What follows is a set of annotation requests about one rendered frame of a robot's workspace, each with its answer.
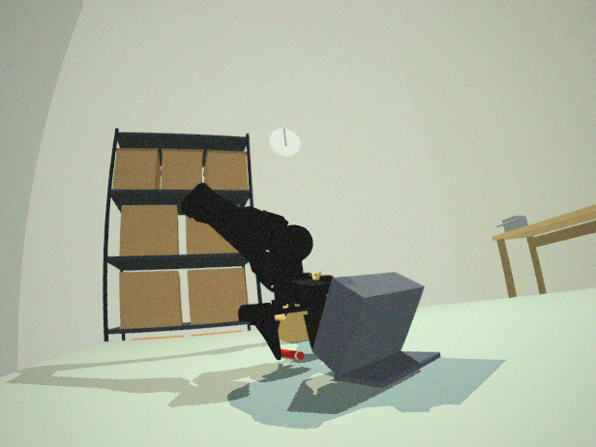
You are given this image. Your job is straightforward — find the red peg with white band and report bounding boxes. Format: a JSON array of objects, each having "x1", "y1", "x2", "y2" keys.
[{"x1": 281, "y1": 349, "x2": 305, "y2": 360}]

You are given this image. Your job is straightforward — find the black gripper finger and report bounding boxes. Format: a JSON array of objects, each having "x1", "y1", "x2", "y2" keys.
[
  {"x1": 250, "y1": 320, "x2": 282, "y2": 360},
  {"x1": 304, "y1": 313, "x2": 322, "y2": 350}
]

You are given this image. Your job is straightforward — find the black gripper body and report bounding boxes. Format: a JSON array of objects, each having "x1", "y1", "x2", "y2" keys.
[{"x1": 238, "y1": 268, "x2": 325, "y2": 323}]

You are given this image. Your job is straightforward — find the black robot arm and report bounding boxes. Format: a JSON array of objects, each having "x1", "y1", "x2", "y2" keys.
[{"x1": 180, "y1": 183, "x2": 333, "y2": 305}]

